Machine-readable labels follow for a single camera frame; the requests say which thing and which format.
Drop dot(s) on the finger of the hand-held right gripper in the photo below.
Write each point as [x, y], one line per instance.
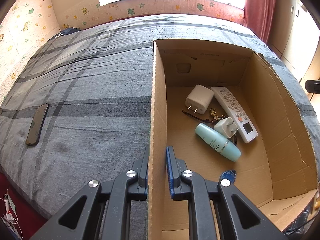
[313, 86]

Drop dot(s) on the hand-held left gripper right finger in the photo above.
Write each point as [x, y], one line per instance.
[170, 170]

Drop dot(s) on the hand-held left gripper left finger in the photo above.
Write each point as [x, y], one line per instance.
[143, 172]

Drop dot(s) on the teal cosmetic bottle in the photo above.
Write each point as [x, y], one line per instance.
[215, 140]

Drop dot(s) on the blue key fob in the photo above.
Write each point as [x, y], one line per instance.
[228, 173]

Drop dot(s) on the small white charger plug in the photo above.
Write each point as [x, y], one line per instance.
[223, 127]

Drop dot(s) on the large white charger plug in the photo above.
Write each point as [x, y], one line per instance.
[198, 97]

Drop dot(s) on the cardboard box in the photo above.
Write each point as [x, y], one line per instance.
[250, 180]

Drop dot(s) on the white remote control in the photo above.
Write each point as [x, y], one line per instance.
[232, 105]

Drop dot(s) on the cream wardrobe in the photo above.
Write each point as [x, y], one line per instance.
[295, 35]

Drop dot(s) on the red curtain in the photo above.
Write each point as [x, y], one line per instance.
[260, 7]

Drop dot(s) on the grey plaid bed sheet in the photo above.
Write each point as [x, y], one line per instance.
[87, 92]

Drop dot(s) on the black smartphone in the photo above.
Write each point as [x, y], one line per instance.
[37, 123]

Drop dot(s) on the white power strip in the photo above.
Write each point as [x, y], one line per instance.
[8, 205]

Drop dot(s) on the dark blue bag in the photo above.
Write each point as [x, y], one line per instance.
[67, 32]

